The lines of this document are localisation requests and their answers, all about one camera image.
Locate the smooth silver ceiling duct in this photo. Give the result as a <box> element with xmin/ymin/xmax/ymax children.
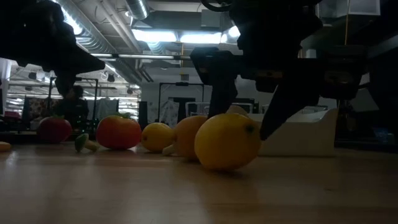
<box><xmin>124</xmin><ymin>0</ymin><xmax>150</xmax><ymax>21</ymax></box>

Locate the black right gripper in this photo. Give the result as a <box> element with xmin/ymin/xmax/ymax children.
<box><xmin>189</xmin><ymin>0</ymin><xmax>368</xmax><ymax>141</ymax></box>

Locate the orange-red tomato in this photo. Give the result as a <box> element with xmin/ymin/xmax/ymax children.
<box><xmin>95</xmin><ymin>112</ymin><xmax>143</xmax><ymax>151</ymax></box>

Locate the green cap toy mushroom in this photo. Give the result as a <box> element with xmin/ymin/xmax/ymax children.
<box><xmin>73</xmin><ymin>133</ymin><xmax>101</xmax><ymax>154</ymax></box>
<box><xmin>161</xmin><ymin>143</ymin><xmax>177</xmax><ymax>156</ymax></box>

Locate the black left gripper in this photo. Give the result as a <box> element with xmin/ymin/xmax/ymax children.
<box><xmin>0</xmin><ymin>0</ymin><xmax>106</xmax><ymax>98</ymax></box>

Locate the yellow toy lemon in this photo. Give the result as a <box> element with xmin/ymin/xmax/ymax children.
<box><xmin>141</xmin><ymin>122</ymin><xmax>175</xmax><ymax>153</ymax></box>
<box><xmin>194</xmin><ymin>113</ymin><xmax>262</xmax><ymax>171</ymax></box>

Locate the hanging yellow cable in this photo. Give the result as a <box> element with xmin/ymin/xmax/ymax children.
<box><xmin>343</xmin><ymin>0</ymin><xmax>351</xmax><ymax>46</ymax></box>

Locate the black metal frame rack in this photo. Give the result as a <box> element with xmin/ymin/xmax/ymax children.
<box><xmin>74</xmin><ymin>76</ymin><xmax>100</xmax><ymax>124</ymax></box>
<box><xmin>157</xmin><ymin>82</ymin><xmax>205</xmax><ymax>125</ymax></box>

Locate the person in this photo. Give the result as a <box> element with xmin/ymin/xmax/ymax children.
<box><xmin>54</xmin><ymin>84</ymin><xmax>90</xmax><ymax>131</ymax></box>

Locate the red toy tomato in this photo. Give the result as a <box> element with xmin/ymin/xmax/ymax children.
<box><xmin>37</xmin><ymin>114</ymin><xmax>73</xmax><ymax>144</ymax></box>

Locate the ribbed silver ceiling duct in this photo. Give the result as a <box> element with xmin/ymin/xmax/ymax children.
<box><xmin>55</xmin><ymin>0</ymin><xmax>118</xmax><ymax>54</ymax></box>

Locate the toy orange fruit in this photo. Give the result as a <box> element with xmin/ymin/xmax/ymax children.
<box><xmin>172</xmin><ymin>114</ymin><xmax>208</xmax><ymax>161</ymax></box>

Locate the clear plastic bin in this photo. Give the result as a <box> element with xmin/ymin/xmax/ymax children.
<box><xmin>185</xmin><ymin>101</ymin><xmax>254</xmax><ymax>118</ymax></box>

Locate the grey ceiling box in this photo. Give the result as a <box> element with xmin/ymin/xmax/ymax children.
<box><xmin>200</xmin><ymin>8</ymin><xmax>222</xmax><ymax>29</ymax></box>

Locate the white plastic basket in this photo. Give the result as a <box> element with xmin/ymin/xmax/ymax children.
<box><xmin>225</xmin><ymin>105</ymin><xmax>339</xmax><ymax>157</ymax></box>

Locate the long grey overhead bar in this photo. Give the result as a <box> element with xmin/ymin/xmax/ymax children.
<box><xmin>90</xmin><ymin>53</ymin><xmax>192</xmax><ymax>60</ymax></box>

